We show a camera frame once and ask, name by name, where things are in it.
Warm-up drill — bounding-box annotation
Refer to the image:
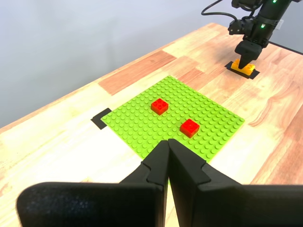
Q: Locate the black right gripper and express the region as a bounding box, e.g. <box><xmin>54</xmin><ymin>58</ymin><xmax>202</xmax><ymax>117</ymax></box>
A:
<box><xmin>234</xmin><ymin>33</ymin><xmax>269</xmax><ymax>70</ymax></box>

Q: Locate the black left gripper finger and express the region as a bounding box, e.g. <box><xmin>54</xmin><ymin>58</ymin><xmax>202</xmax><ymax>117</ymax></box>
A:
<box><xmin>16</xmin><ymin>140</ymin><xmax>170</xmax><ymax>227</ymax></box>
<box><xmin>168</xmin><ymin>139</ymin><xmax>303</xmax><ymax>227</ymax></box>

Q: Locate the yellow rectangular toy brick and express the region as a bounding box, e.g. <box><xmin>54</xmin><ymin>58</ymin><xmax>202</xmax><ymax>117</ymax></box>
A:
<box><xmin>231</xmin><ymin>59</ymin><xmax>257</xmax><ymax>77</ymax></box>

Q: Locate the red square toy brick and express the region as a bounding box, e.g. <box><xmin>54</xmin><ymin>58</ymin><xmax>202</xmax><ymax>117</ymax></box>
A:
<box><xmin>151</xmin><ymin>98</ymin><xmax>170</xmax><ymax>116</ymax></box>
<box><xmin>179</xmin><ymin>118</ymin><xmax>200</xmax><ymax>138</ymax></box>

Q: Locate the green studded baseplate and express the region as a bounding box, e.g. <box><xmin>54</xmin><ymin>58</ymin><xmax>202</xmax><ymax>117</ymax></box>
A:
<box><xmin>101</xmin><ymin>75</ymin><xmax>246</xmax><ymax>164</ymax></box>

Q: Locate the black tape rectangle outline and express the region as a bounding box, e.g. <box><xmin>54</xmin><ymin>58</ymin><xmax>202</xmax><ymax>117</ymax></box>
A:
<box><xmin>224</xmin><ymin>61</ymin><xmax>260</xmax><ymax>80</ymax></box>

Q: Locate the black tape corner mark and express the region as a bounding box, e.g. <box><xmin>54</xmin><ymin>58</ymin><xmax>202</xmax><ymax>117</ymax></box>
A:
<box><xmin>90</xmin><ymin>107</ymin><xmax>113</xmax><ymax>130</ymax></box>

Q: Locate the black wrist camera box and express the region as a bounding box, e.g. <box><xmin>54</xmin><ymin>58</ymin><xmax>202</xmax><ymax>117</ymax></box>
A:
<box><xmin>228</xmin><ymin>20</ymin><xmax>248</xmax><ymax>36</ymax></box>

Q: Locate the dark wall baseboard strip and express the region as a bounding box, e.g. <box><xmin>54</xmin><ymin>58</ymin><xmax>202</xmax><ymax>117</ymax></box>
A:
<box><xmin>269</xmin><ymin>41</ymin><xmax>303</xmax><ymax>55</ymax></box>

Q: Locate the black camera cable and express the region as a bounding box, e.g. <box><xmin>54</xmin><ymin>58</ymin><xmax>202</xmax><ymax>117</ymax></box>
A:
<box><xmin>201</xmin><ymin>0</ymin><xmax>240</xmax><ymax>24</ymax></box>

